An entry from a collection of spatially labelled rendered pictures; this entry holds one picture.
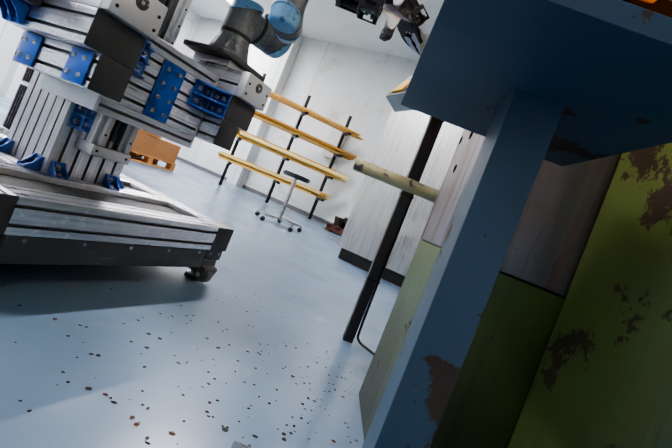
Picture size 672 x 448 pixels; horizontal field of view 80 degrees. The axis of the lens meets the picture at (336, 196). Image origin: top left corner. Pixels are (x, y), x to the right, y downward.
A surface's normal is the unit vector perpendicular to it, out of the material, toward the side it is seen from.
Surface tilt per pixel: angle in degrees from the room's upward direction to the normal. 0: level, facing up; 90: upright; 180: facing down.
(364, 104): 90
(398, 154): 90
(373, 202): 90
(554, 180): 90
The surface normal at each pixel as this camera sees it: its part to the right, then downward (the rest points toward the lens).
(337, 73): -0.39, -0.18
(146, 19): 0.84, 0.33
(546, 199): 0.00, -0.02
